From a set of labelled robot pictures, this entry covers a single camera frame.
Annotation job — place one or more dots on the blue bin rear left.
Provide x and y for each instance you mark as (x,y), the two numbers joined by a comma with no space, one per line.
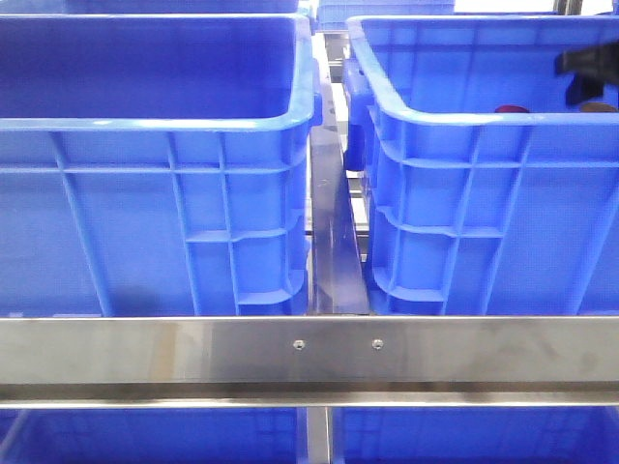
(83,7)

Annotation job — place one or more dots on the steel centre divider rail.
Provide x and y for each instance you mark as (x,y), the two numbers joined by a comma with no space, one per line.
(338,287)

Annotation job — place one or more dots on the stainless steel front rail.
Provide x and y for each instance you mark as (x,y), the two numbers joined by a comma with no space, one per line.
(329,360)

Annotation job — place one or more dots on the blue bin rear right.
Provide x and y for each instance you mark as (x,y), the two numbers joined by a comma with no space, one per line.
(332,15)

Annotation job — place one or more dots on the red push button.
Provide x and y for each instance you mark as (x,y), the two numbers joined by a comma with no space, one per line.
(511,108)

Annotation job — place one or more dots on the blue plastic bin right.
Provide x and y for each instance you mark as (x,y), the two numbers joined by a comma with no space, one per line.
(473,212)

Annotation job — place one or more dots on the blue plastic bin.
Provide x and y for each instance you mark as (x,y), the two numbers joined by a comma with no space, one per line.
(155,164)
(473,212)

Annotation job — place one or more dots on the blue bin lower left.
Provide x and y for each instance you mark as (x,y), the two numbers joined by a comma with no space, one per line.
(250,435)

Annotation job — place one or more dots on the blue bin lower right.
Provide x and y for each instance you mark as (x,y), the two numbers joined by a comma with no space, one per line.
(480,435)

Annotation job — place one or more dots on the blue plastic bin left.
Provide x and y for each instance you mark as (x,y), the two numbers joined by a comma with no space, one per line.
(155,164)

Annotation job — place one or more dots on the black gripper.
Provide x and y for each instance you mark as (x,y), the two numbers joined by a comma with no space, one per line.
(592,69)

